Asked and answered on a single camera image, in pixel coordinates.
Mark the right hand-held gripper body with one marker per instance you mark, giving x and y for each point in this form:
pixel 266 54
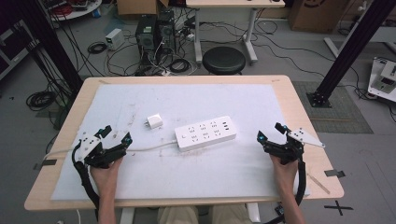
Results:
pixel 288 149

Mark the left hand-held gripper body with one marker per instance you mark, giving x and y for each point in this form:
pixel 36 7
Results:
pixel 88 146

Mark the white charger plug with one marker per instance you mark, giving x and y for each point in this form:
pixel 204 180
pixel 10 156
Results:
pixel 155 121

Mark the white power strip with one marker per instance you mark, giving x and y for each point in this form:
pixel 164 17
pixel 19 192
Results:
pixel 205 133

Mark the person's right hand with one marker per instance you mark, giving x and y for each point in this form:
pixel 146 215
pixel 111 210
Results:
pixel 285 175

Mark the person's left hand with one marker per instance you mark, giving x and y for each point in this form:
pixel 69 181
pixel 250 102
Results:
pixel 106 179

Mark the black tape piece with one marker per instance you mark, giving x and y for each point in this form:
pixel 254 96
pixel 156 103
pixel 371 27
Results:
pixel 334 173
pixel 49 162

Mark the grey floor mat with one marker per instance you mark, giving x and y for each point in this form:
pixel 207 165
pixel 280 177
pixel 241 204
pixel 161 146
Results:
pixel 339 109

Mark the white table mat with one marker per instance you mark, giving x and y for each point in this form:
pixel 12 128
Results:
pixel 202 177

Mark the white table leg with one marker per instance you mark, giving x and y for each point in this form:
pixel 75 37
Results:
pixel 253 212
pixel 127 215

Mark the person's right leg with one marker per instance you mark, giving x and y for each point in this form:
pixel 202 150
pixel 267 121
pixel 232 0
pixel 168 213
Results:
pixel 231 215

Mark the person's leg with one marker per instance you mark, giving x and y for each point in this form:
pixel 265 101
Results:
pixel 231 215
pixel 178 215

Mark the black round stool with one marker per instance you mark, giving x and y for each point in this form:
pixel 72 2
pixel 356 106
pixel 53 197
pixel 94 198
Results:
pixel 223 59

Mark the person's left leg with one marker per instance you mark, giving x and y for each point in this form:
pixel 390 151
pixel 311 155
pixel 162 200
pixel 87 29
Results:
pixel 178 215

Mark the white power supply box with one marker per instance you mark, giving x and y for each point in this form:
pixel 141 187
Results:
pixel 114 39

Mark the black computer tower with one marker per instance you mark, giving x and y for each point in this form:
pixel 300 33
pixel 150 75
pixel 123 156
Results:
pixel 146 37
pixel 166 31

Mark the white device with panels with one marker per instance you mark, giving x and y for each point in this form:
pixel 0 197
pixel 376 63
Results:
pixel 384 79

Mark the grey metal shelf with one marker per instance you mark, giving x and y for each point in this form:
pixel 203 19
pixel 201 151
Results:
pixel 11 59

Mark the large cardboard box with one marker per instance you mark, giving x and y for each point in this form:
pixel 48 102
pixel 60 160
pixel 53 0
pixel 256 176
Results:
pixel 317 14

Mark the round white table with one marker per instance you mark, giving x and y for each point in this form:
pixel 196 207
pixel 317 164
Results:
pixel 76 11

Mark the white desk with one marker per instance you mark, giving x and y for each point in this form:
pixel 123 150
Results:
pixel 233 3

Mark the black metal frame post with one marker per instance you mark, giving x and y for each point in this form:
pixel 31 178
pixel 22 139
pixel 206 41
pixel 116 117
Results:
pixel 351 53
pixel 53 46

